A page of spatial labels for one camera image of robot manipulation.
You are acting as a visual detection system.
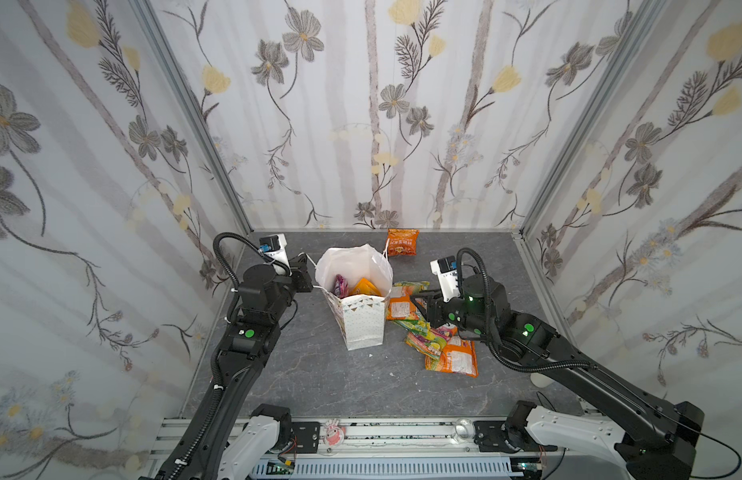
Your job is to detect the orange snack bag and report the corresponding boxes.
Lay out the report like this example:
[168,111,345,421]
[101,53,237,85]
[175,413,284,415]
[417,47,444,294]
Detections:
[386,281,430,321]
[425,337,479,378]

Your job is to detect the purple candy bag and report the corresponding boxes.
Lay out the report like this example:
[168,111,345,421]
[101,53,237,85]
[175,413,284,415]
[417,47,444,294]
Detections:
[332,274,350,299]

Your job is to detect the yellow mango candy bag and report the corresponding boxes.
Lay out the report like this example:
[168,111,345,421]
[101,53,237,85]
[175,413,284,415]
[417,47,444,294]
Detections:
[349,278,384,297]

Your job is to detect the white paper bag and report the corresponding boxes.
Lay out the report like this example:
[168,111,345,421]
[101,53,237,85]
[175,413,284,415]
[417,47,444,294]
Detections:
[313,244,393,351]

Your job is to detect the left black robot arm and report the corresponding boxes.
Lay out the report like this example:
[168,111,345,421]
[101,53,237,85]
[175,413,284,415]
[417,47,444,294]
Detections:
[153,232,313,479]

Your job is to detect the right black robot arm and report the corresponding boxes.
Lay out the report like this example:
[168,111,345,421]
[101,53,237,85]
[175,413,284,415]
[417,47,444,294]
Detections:
[411,247,705,479]

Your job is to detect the green Fox's candy bag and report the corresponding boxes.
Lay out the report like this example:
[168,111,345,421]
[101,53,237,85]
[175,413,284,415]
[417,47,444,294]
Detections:
[392,318,430,330]

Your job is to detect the pink Fox's candy bag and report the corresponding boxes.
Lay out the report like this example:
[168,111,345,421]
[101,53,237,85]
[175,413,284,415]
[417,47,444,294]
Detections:
[405,324,458,360]

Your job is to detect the pink cartoon sticker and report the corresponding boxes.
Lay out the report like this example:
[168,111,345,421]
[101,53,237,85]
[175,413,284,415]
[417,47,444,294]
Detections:
[324,419,346,447]

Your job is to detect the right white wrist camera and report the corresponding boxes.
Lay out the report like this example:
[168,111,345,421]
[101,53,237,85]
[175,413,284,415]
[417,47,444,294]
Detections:
[430,256,460,302]

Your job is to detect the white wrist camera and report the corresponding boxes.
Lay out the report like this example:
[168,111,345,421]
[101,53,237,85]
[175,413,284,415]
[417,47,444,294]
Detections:
[259,233,291,276]
[430,256,460,302]

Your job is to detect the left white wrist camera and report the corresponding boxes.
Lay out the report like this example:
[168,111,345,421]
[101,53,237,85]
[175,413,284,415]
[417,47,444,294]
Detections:
[259,233,291,276]

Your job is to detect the orange chip bag by wall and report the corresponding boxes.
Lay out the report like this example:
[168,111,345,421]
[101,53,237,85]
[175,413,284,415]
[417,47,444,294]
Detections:
[386,229,420,257]

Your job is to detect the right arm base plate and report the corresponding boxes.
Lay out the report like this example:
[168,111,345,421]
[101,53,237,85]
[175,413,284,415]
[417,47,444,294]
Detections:
[473,420,559,454]

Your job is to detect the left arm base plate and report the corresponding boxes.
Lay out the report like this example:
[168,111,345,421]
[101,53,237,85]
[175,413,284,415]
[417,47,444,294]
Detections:
[275,421,321,455]

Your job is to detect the white vented cable tray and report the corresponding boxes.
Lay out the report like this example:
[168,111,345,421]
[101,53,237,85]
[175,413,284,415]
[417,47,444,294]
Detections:
[249,457,524,479]

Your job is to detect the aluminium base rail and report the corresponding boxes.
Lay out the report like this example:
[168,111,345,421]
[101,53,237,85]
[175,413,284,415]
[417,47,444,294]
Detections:
[145,416,642,460]

